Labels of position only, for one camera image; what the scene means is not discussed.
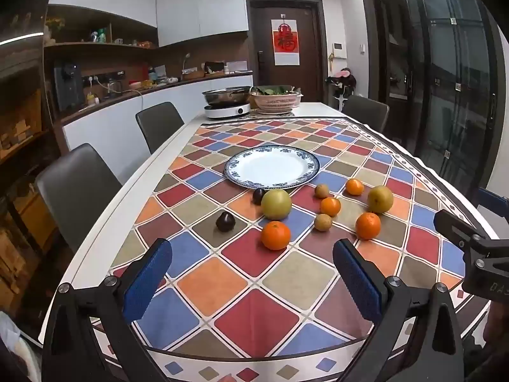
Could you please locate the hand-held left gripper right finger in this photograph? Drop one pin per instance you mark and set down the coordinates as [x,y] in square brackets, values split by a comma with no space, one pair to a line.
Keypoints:
[358,278]

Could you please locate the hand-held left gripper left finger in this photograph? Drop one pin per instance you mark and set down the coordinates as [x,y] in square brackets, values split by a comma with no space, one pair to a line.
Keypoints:
[149,274]

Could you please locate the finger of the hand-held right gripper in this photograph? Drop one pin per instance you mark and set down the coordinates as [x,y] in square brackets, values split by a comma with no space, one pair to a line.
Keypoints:
[491,199]
[453,226]

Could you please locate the large orange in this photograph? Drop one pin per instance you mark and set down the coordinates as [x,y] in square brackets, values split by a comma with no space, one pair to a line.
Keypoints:
[276,235]
[368,225]

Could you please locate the small brown round fruit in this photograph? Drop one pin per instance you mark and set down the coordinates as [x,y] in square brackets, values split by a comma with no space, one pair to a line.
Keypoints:
[323,222]
[321,191]

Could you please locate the small orange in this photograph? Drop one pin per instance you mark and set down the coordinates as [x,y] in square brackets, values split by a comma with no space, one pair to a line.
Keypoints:
[354,186]
[330,206]

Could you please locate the large yellow-green pear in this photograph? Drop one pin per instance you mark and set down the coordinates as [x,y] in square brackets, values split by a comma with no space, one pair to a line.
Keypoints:
[276,204]

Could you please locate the blue rimmed white plate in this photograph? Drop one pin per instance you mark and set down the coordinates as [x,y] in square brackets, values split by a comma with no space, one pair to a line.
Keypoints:
[272,167]

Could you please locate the dark purple plum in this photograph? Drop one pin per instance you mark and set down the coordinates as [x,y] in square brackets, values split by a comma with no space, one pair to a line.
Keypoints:
[225,221]
[259,195]

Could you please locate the colourful chequered tablecloth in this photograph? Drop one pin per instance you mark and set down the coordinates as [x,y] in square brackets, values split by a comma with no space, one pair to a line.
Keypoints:
[238,310]

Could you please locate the grey dining chair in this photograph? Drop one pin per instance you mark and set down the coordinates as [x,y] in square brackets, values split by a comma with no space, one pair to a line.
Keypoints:
[77,191]
[366,111]
[159,125]

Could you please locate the dark framed glass sliding door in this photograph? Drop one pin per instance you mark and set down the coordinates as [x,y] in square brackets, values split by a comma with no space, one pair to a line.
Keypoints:
[445,67]

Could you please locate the white induction cooker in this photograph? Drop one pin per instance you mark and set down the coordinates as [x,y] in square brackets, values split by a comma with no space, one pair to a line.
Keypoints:
[226,111]

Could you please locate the pink and black bundle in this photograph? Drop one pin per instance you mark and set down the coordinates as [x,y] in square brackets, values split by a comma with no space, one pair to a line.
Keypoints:
[342,79]

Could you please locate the pink plastic basket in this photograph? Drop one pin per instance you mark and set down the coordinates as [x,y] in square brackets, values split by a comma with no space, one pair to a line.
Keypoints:
[276,102]

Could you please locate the steel pan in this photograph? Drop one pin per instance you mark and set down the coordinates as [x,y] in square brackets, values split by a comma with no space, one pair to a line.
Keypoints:
[226,95]

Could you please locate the black countertop appliance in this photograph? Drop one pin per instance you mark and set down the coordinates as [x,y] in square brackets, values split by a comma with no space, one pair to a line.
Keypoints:
[67,85]

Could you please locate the green leafy vegetables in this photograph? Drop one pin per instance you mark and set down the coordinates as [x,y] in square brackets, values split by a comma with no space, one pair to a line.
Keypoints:
[274,89]

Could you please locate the white desk lamp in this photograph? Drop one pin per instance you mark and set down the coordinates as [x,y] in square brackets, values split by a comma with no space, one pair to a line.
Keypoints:
[185,61]

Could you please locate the black tablet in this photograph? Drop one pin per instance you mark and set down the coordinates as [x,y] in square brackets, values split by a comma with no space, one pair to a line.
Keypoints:
[213,66]

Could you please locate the dark brown door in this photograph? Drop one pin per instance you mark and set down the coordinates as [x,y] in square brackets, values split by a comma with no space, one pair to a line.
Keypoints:
[306,47]

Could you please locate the red and white door poster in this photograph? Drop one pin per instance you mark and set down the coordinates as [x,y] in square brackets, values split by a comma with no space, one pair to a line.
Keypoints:
[285,41]

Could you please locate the white wall intercom panel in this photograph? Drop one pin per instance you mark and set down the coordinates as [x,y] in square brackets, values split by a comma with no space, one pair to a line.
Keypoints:
[338,50]

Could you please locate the wooden wall shelf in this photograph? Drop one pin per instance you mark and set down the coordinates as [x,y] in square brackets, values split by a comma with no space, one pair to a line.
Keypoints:
[99,45]

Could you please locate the white wall cabinets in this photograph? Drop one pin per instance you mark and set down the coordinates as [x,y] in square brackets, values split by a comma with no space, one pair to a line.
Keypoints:
[191,4]

